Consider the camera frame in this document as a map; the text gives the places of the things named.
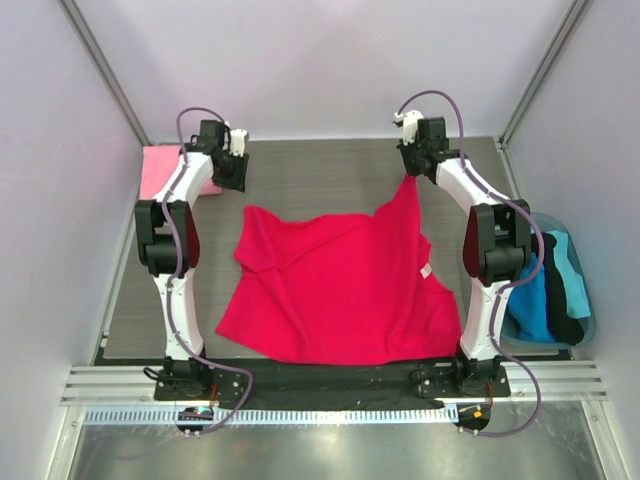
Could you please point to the turquoise t shirt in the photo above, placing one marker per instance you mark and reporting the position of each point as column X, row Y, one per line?
column 578, row 305

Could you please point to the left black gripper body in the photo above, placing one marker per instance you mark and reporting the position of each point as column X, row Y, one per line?
column 235, row 173

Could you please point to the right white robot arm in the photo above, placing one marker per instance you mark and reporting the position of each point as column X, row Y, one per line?
column 496, row 248

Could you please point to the red t shirt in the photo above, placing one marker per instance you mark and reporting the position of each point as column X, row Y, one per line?
column 341, row 289

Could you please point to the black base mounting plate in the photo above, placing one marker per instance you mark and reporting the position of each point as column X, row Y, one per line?
column 260, row 384

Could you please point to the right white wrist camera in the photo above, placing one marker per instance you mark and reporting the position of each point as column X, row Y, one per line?
column 408, row 123

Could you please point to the folded pink t shirt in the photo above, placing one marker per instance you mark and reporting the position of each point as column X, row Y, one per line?
column 161, row 167

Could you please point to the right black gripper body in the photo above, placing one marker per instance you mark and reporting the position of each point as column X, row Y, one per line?
column 415, row 163

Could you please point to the aluminium frame rail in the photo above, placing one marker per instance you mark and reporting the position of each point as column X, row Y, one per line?
column 127, row 385

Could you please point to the black t shirt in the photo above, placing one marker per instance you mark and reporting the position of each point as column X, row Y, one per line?
column 562, row 328

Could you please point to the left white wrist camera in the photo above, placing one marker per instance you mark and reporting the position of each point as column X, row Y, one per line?
column 236, row 140

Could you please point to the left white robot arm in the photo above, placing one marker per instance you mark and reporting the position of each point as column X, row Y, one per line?
column 168, row 246

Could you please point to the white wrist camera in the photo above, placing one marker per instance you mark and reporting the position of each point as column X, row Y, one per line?
column 408, row 123
column 236, row 140

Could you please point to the slotted cable duct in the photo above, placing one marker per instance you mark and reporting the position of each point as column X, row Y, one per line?
column 202, row 416

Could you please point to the blue plastic basket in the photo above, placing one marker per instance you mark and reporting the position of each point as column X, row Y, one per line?
column 509, row 333

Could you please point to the blue t shirt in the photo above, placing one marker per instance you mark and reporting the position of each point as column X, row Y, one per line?
column 530, row 306

